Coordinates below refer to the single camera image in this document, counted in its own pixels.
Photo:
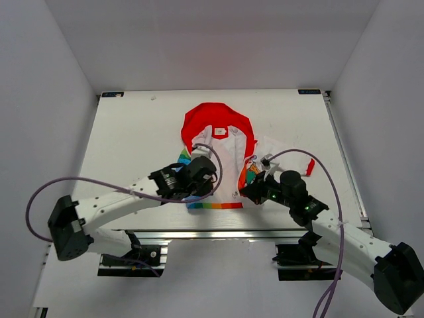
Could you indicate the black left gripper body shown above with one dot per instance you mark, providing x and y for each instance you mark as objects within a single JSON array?
[{"x": 199, "y": 189}]

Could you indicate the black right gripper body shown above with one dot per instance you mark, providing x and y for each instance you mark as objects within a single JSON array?
[{"x": 268, "y": 189}]

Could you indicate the rainbow red kids jacket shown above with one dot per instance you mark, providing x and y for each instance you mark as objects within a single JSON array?
[{"x": 240, "y": 150}]

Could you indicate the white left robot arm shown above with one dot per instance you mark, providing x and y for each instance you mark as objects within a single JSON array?
[{"x": 77, "y": 227}]

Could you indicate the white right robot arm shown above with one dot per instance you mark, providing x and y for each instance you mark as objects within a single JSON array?
[{"x": 393, "y": 272}]

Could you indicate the right blue corner label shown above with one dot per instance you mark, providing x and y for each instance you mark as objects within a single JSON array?
[{"x": 309, "y": 91}]

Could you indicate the blue corner label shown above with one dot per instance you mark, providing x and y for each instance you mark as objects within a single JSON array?
[
  {"x": 309, "y": 91},
  {"x": 112, "y": 94}
]

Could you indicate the left blue corner label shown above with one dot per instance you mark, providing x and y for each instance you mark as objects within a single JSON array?
[{"x": 112, "y": 94}]

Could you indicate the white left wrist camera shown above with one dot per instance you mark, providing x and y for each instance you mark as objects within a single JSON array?
[{"x": 200, "y": 150}]

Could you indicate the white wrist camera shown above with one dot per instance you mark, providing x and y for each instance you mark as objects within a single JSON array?
[
  {"x": 200, "y": 150},
  {"x": 269, "y": 167}
]

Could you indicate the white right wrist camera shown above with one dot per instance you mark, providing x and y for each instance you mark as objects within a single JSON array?
[{"x": 269, "y": 167}]

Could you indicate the aluminium right side rail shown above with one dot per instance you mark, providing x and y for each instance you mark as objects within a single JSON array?
[{"x": 353, "y": 184}]

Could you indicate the aluminium rail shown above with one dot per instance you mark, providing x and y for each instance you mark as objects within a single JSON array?
[
  {"x": 257, "y": 234},
  {"x": 353, "y": 184}
]

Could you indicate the aluminium front rail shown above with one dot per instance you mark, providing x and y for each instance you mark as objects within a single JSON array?
[{"x": 257, "y": 234}]

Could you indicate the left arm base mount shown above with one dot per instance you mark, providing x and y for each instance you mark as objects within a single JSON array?
[{"x": 146, "y": 259}]

